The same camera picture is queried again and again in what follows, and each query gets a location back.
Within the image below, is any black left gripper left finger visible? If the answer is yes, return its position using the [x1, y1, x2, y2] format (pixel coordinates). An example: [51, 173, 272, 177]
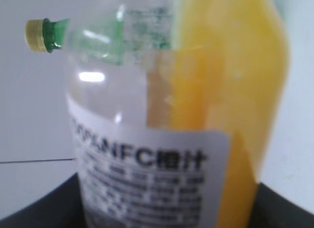
[0, 174, 86, 228]

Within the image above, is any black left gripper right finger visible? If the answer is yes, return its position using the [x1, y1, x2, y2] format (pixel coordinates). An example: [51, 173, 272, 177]
[250, 183, 314, 228]

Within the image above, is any NFC orange juice bottle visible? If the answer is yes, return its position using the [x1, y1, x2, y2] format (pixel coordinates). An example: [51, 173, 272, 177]
[64, 0, 288, 228]

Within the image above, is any green plastic soda bottle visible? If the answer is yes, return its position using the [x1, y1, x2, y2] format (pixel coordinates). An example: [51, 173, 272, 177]
[25, 5, 175, 66]

